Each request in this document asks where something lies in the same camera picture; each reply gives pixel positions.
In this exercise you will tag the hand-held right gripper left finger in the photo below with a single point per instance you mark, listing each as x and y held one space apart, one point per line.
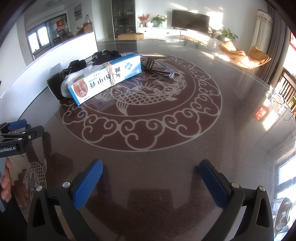
89 183

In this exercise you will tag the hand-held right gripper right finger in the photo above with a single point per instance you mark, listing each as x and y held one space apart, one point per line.
214 183

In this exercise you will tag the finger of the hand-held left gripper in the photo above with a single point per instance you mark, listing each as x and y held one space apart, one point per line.
33 134
16 124

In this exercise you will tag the patterned brown glass desktop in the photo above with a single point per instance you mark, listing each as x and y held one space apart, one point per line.
161 162

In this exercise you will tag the person's left hand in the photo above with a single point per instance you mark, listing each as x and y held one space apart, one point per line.
6 187

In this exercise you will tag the black box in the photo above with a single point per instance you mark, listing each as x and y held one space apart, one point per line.
54 88

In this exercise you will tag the white knitted cloth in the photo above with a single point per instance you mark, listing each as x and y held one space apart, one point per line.
68 81

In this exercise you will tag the white partition board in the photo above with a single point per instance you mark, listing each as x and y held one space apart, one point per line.
46 60

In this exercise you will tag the blue and white ointment box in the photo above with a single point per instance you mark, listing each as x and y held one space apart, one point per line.
104 78

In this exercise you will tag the tan rubber band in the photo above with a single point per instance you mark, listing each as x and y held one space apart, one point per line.
109 74

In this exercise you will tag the clear plastic stand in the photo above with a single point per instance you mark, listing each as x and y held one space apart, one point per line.
281 104

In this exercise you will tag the red paper door decoration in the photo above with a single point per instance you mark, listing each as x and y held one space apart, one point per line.
60 26

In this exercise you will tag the wooden chair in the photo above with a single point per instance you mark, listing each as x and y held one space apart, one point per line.
288 85

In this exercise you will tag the orange lounge chair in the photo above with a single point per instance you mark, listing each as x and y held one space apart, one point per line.
231 51
256 56

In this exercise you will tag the cardboard box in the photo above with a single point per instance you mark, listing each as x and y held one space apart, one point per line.
130 36

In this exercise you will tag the dark glass display cabinet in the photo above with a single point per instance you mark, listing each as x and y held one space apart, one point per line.
123 18

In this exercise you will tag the wooden coffee table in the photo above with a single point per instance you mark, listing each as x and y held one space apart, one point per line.
193 37

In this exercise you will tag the leafy green potted plant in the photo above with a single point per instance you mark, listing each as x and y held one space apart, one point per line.
229 34

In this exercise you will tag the grey curtain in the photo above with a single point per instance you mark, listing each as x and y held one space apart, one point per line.
275 46

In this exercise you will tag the small green potted plant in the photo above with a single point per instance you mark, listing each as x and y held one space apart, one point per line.
215 32

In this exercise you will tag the red flower plant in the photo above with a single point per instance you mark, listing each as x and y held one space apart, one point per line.
143 18

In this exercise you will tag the white round vase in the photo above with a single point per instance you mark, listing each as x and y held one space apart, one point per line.
149 24

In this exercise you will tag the white television cabinet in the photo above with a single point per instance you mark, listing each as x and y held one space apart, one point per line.
161 31

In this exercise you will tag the standing air conditioner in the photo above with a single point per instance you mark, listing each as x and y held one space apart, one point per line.
262 30

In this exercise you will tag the black television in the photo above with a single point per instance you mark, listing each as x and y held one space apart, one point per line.
190 20

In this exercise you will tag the framed wall painting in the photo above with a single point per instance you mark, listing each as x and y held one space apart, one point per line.
78 12

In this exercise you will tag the dark frame glasses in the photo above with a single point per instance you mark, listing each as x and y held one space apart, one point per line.
149 63

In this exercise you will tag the red wall hanging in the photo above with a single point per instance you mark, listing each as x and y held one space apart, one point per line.
293 40

